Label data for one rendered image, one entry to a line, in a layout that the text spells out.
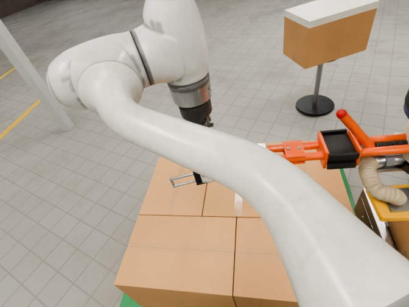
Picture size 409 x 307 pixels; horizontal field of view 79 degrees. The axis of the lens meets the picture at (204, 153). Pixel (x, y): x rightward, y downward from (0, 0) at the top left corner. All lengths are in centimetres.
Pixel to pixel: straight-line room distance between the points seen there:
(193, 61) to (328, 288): 40
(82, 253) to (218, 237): 133
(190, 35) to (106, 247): 201
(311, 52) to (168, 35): 206
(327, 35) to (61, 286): 287
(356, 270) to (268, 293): 108
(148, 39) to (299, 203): 36
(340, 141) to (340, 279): 55
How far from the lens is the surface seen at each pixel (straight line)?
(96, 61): 44
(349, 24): 258
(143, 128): 33
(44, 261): 257
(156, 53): 46
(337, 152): 71
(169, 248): 143
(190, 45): 47
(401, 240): 143
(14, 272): 271
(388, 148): 76
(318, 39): 244
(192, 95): 52
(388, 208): 79
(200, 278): 133
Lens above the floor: 178
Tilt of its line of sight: 43 degrees down
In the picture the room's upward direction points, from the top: 15 degrees counter-clockwise
